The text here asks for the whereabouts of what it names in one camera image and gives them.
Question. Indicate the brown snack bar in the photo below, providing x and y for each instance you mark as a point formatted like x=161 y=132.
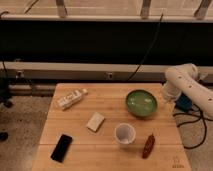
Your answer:
x=148 y=146

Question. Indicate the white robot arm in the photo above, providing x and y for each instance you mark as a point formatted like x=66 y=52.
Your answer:
x=182 y=79

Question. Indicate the black smartphone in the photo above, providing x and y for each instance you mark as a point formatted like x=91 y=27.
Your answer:
x=61 y=148

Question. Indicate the white plastic bottle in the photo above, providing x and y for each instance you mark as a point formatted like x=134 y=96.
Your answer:
x=72 y=98

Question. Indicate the green ceramic bowl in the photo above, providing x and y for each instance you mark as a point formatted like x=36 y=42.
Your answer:
x=141 y=103

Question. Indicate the white rectangular block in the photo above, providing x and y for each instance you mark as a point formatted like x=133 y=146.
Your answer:
x=95 y=121

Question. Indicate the blue power box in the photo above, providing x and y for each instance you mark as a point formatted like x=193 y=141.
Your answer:
x=183 y=103

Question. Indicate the wooden table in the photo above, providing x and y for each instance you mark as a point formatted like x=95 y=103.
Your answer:
x=99 y=151

